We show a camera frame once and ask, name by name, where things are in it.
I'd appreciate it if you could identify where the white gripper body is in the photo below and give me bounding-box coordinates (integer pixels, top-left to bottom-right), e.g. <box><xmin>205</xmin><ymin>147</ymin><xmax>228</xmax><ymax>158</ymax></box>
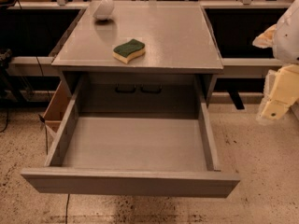
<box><xmin>273</xmin><ymin>0</ymin><xmax>299</xmax><ymax>64</ymax></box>

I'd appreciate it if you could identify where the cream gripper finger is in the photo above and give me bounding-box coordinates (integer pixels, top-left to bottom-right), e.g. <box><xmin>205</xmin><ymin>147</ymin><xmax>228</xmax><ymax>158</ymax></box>
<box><xmin>252</xmin><ymin>24</ymin><xmax>277</xmax><ymax>49</ymax></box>
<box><xmin>256</xmin><ymin>64</ymin><xmax>299</xmax><ymax>122</ymax></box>

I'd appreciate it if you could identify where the grey top drawer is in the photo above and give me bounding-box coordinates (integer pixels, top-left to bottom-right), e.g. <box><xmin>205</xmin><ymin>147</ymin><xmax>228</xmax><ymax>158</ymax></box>
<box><xmin>21</xmin><ymin>74</ymin><xmax>240</xmax><ymax>198</ymax></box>

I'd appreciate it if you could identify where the grey drawer cabinet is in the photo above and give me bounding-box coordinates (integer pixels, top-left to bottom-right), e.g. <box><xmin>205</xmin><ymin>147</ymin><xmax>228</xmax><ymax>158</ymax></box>
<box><xmin>53</xmin><ymin>1</ymin><xmax>223</xmax><ymax>119</ymax></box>

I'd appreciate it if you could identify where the green yellow sponge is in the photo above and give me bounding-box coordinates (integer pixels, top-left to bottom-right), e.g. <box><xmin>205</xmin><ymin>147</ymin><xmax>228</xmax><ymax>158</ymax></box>
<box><xmin>113</xmin><ymin>39</ymin><xmax>145</xmax><ymax>63</ymax></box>

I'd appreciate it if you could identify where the white bowl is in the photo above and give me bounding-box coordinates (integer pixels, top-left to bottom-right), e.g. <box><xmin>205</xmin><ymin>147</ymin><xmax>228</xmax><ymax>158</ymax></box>
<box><xmin>93</xmin><ymin>0</ymin><xmax>114</xmax><ymax>21</ymax></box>

